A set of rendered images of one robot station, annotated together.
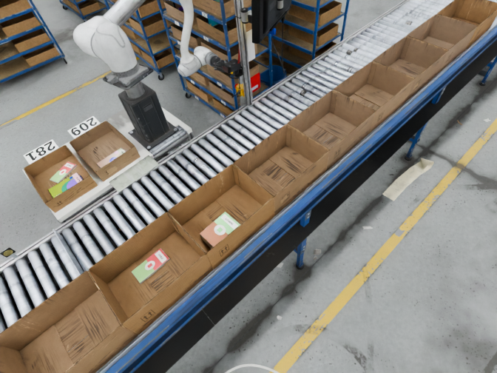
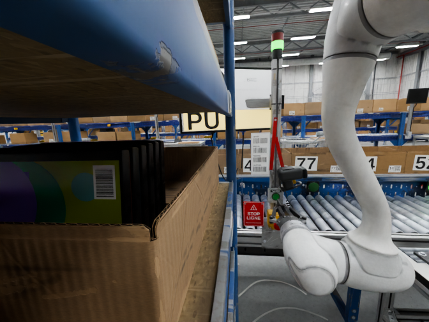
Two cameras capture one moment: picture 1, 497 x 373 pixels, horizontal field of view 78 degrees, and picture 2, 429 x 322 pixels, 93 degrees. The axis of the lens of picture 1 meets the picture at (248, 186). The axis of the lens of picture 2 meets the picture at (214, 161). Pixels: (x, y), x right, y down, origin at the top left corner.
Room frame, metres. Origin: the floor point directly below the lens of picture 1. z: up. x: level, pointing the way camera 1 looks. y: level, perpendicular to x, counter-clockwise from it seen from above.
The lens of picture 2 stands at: (2.73, 0.34, 1.30)
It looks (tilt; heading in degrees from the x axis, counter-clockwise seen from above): 11 degrees down; 223
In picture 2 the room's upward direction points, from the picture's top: 2 degrees counter-clockwise
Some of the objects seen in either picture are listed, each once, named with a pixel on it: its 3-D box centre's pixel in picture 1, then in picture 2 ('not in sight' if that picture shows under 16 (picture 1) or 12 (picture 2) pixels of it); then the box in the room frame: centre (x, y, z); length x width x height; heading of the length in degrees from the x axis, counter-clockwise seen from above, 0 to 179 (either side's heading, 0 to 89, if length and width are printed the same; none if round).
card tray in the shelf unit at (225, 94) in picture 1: (234, 86); not in sight; (2.59, 0.00, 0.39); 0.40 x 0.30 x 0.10; 36
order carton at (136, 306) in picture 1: (153, 269); (418, 158); (0.56, 0.45, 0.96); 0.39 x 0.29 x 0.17; 126
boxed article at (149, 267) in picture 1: (151, 265); not in sight; (0.61, 0.49, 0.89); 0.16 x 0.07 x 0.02; 127
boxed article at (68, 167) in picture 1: (63, 172); not in sight; (1.40, 1.16, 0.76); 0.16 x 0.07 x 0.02; 149
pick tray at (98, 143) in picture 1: (104, 149); not in sight; (1.52, 0.90, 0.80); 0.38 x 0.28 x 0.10; 38
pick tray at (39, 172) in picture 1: (60, 177); not in sight; (1.33, 1.15, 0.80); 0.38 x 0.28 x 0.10; 36
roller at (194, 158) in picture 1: (208, 170); (368, 213); (1.28, 0.24, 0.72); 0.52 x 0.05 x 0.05; 36
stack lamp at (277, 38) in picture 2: not in sight; (277, 42); (1.85, -0.09, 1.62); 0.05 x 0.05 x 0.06
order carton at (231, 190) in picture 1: (223, 213); (362, 159); (0.79, 0.13, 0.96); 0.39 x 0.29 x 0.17; 126
